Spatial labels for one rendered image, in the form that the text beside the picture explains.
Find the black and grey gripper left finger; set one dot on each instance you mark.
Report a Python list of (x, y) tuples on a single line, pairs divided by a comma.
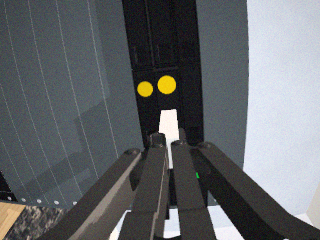
[(97, 213)]

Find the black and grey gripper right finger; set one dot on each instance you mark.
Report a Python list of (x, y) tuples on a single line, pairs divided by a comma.
[(253, 212)]

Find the dark grey server rack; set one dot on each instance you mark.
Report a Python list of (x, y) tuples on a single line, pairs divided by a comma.
[(68, 109)]

